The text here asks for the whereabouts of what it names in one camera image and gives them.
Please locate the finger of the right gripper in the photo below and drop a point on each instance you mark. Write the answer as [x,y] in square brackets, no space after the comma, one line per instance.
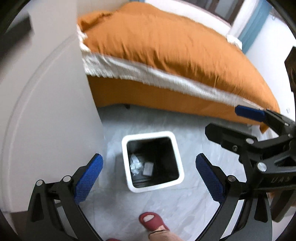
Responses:
[232,140]
[278,123]

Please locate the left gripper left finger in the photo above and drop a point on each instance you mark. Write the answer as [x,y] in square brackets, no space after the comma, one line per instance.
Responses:
[54,212]

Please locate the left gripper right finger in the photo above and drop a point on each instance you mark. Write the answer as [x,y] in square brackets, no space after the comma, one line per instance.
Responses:
[254,221]

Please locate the white square trash bin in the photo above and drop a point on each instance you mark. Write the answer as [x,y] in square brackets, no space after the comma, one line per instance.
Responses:
[161,149]

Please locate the beige nightstand cabinet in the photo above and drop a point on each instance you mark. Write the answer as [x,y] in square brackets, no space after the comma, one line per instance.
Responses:
[49,123]

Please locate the white crumpled paper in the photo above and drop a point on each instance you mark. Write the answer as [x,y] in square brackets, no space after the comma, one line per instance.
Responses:
[136,164]

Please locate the person's foot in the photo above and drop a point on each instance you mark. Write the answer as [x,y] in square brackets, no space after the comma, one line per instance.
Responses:
[163,235]

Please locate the clear plastic box blue label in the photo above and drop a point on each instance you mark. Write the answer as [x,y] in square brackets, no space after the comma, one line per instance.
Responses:
[148,169]

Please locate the blue curtain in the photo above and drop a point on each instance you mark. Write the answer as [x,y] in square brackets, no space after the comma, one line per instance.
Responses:
[254,25]

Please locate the white lace bed skirt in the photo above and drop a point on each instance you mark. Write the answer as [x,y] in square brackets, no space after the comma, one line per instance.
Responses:
[111,67]

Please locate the orange bed cover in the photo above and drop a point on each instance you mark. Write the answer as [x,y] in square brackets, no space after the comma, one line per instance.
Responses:
[140,32]

